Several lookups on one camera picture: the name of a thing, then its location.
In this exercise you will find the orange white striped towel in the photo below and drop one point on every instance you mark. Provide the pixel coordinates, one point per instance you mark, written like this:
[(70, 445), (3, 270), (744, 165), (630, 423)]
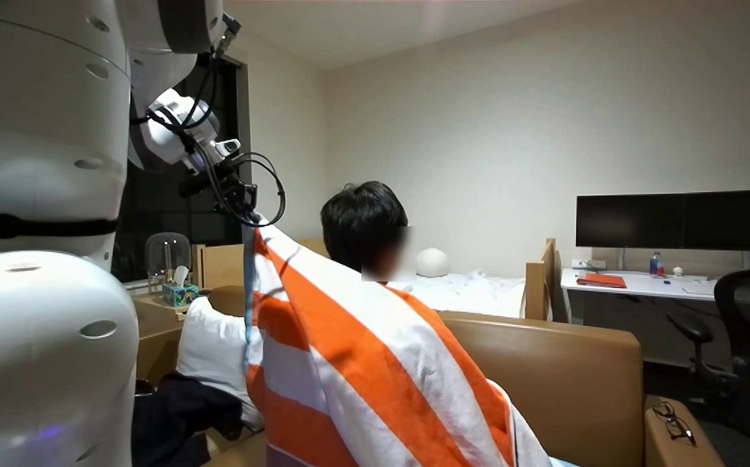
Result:
[(365, 373)]

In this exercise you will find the small blue bottle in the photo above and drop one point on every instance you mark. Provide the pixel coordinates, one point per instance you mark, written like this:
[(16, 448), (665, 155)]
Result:
[(656, 262)]

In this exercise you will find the black eyeglasses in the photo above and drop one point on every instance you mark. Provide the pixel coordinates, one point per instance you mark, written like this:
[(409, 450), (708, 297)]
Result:
[(675, 422)]

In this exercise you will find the black computer monitor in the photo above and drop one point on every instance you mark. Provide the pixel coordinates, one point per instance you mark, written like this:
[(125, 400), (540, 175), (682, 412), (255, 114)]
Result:
[(682, 222)]

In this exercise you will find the white desk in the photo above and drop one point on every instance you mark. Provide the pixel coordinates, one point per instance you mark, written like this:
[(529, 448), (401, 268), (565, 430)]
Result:
[(649, 287)]

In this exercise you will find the teal tissue box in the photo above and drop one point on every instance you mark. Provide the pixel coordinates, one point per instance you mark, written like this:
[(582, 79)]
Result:
[(183, 295)]

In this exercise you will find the wooden bed frame panel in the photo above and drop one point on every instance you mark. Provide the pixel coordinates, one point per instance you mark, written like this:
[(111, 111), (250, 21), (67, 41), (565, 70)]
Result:
[(220, 262)]

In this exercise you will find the red flat item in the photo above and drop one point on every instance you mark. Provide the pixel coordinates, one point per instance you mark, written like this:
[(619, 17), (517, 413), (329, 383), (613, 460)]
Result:
[(604, 281)]

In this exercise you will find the white round lamp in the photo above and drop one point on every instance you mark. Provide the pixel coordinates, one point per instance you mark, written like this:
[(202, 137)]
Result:
[(433, 262)]

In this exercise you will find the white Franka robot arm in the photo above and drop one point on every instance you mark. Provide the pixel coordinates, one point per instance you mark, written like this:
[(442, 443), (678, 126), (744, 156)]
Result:
[(46, 345)]

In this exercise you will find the dark clothes pile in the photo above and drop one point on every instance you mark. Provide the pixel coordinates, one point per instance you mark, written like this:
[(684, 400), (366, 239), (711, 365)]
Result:
[(181, 415)]

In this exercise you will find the brown leather ottoman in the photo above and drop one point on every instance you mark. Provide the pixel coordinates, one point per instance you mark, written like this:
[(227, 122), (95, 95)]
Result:
[(695, 445)]

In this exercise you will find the dark window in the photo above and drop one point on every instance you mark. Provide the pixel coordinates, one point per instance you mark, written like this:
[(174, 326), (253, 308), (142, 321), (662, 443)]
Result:
[(157, 216)]

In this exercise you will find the glass dome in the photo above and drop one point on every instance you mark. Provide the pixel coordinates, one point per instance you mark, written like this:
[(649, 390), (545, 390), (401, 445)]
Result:
[(167, 251)]

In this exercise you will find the large white pillow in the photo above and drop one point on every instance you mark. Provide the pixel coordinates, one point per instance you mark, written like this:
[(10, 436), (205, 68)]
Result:
[(213, 351)]

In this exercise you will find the wooden side table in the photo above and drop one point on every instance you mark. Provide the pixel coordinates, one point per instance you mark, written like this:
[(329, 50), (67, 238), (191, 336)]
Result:
[(159, 338)]

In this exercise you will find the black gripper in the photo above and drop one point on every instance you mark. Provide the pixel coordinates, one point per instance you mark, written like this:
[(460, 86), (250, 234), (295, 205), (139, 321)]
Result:
[(235, 195)]

